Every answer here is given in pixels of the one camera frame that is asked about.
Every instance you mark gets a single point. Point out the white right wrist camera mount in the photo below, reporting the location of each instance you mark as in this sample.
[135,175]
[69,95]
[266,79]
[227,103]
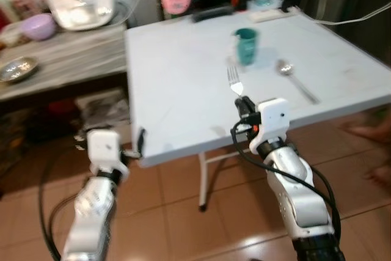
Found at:
[272,117]

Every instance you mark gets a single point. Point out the black flat device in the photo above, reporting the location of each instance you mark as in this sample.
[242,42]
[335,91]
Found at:
[214,13]

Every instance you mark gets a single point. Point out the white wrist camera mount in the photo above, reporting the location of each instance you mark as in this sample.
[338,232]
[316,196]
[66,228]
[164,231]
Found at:
[102,148]
[272,117]

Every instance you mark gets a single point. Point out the dark wooden table grey top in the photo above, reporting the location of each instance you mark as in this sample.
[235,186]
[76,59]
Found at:
[73,59]

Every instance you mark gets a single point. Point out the metal plate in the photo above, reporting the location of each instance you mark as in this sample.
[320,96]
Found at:
[17,69]

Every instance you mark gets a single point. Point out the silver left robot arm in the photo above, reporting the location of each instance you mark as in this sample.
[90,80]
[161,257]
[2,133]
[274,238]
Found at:
[88,218]

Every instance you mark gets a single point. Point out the metal fork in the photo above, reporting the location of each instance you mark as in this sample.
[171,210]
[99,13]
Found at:
[233,77]

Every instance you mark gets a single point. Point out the green plastic cup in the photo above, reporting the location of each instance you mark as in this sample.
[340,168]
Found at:
[246,46]

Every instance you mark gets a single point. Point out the metal spoon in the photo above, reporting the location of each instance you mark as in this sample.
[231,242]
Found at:
[284,67]

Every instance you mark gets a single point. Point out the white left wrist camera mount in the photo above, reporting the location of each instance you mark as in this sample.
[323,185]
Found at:
[102,148]

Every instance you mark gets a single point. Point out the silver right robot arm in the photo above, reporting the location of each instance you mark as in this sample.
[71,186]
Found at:
[299,194]

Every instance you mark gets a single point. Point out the purple plastic bowl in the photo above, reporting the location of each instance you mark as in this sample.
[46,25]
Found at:
[38,27]

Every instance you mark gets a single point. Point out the white folding table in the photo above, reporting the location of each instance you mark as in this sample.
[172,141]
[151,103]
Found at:
[183,90]

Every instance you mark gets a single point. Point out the person's bare foot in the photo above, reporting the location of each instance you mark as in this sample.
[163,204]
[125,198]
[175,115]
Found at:
[382,176]
[366,132]

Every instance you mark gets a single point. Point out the white power strip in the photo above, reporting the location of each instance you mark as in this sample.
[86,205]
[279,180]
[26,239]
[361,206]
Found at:
[272,15]

